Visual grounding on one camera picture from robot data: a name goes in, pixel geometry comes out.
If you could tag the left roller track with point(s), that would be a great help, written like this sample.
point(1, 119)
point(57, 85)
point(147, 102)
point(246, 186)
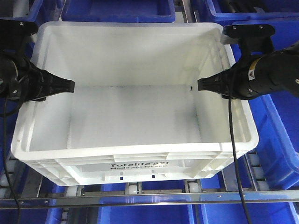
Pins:
point(73, 191)

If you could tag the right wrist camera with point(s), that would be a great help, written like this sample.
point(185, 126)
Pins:
point(249, 37)

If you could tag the blue bin right side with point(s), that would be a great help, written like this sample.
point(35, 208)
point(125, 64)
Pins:
point(277, 120)

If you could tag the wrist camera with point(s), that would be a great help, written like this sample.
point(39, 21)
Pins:
point(249, 37)
point(15, 34)

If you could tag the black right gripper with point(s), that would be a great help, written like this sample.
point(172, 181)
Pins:
point(260, 76)

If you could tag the blue bin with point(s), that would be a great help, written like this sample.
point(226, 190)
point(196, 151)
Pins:
point(120, 11)
point(277, 120)
point(164, 214)
point(226, 12)

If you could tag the metal shelf front rail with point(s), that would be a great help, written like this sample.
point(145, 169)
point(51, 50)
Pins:
point(103, 199)

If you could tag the blue bin upper right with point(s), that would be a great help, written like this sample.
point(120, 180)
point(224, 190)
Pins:
point(226, 12)

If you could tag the right roller track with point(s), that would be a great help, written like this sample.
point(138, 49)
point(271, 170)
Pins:
point(192, 186)

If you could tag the white plastic tote bin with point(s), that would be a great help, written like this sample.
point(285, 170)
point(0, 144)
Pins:
point(136, 113)

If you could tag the roller track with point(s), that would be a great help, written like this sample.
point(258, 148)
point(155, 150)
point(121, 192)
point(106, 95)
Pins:
point(73, 191)
point(192, 186)
point(133, 188)

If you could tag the middle roller track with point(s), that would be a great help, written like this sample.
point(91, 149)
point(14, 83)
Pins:
point(133, 188)

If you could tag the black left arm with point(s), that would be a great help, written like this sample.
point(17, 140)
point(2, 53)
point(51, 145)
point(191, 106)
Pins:
point(21, 80)

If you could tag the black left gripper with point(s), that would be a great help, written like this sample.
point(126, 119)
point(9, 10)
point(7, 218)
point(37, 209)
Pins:
point(22, 80)

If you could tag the blue bin top centre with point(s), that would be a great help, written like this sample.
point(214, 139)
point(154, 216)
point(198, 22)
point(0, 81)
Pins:
point(120, 11)

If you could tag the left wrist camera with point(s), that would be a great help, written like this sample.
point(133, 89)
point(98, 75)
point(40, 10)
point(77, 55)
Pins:
point(15, 34)

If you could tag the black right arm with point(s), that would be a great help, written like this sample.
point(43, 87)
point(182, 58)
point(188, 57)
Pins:
point(294, 67)

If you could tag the blue bin lower centre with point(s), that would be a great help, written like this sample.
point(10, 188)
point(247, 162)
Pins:
point(164, 214)

